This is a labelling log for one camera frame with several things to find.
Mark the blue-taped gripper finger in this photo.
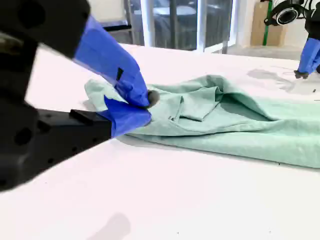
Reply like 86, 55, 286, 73
37, 94, 153, 174
309, 39, 320, 75
0, 0, 160, 110
294, 37, 316, 80

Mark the pale green T-shirt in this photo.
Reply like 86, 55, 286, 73
84, 74, 320, 169

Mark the black desk top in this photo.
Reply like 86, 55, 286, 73
101, 19, 133, 33

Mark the cardboard box with green stripe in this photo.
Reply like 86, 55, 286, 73
250, 0, 287, 47

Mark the white window frame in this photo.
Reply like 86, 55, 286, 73
139, 0, 239, 55

